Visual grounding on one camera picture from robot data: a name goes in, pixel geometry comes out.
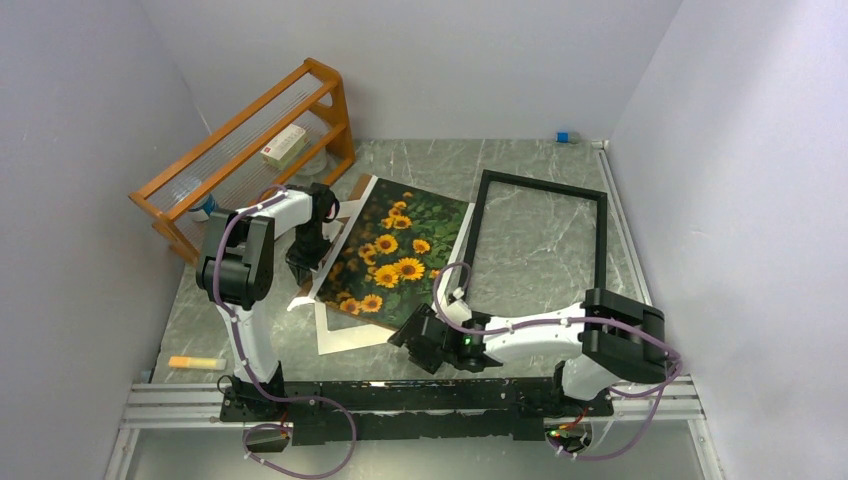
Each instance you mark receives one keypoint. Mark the orange wooden shelf rack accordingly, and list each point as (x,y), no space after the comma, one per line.
(228,161)

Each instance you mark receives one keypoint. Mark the sunflower photo print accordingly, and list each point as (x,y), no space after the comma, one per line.
(399,242)

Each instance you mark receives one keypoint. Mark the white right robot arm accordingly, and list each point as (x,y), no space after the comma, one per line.
(560,334)

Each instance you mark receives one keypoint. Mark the white mat board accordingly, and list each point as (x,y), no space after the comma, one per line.
(338,332)

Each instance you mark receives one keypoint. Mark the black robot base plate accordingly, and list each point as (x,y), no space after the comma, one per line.
(321,412)

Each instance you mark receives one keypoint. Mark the white red medicine box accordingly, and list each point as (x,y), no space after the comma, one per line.
(285,147)

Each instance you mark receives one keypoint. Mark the brown backing board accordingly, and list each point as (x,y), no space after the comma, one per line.
(338,231)

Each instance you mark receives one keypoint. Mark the blue capped small bottle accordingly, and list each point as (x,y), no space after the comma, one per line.
(568,137)

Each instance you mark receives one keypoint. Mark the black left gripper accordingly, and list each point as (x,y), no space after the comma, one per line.
(302,266)

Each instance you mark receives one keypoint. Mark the orange yellow marker pen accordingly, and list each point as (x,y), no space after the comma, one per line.
(198,363)

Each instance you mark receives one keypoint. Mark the blue labelled plastic bottle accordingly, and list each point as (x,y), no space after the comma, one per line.
(200,211)

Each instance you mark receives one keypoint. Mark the black picture frame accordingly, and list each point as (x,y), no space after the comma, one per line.
(533,244)

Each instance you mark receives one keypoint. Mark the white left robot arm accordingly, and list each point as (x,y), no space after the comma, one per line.
(236,269)

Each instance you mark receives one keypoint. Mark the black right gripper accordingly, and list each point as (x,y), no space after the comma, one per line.
(428,362)

